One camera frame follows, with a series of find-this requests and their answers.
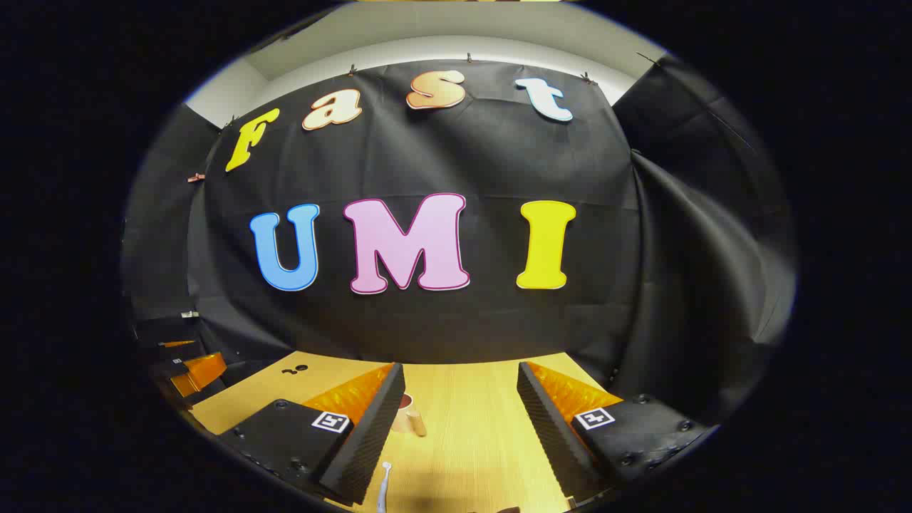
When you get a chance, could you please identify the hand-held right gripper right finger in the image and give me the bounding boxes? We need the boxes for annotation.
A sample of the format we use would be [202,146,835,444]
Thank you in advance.
[517,361,715,502]

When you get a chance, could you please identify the beige cup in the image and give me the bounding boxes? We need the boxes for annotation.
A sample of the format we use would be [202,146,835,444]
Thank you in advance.
[390,394,428,437]

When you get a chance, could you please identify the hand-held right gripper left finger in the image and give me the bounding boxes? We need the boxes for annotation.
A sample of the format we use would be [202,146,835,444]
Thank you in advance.
[217,363,405,504]

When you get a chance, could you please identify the black backdrop cloth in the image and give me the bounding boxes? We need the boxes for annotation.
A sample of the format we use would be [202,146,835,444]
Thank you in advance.
[121,53,797,428]

